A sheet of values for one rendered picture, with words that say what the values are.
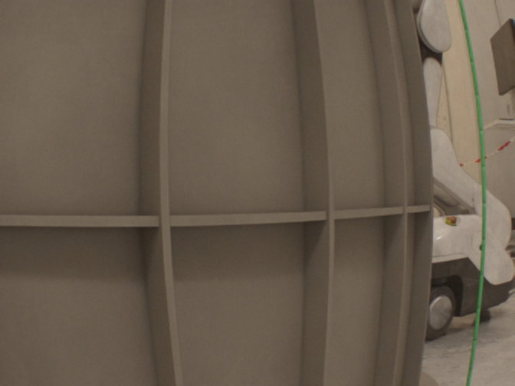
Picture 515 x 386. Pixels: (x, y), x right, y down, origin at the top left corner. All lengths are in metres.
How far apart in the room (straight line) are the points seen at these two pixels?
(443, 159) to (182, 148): 1.70
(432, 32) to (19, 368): 2.01
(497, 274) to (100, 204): 1.82
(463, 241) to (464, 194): 0.26
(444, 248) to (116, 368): 1.58
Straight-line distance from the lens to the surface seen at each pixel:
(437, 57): 2.49
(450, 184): 2.36
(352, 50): 0.91
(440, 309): 2.16
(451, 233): 2.15
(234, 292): 0.72
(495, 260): 2.31
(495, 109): 7.30
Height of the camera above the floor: 0.41
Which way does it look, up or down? 2 degrees up
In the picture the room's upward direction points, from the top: 2 degrees counter-clockwise
